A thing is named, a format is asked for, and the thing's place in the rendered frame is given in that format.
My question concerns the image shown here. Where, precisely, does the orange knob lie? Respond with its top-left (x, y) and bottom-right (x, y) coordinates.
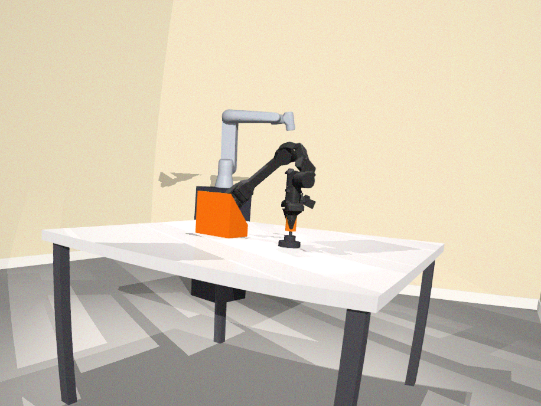
top-left (285, 217), bottom-right (297, 232)

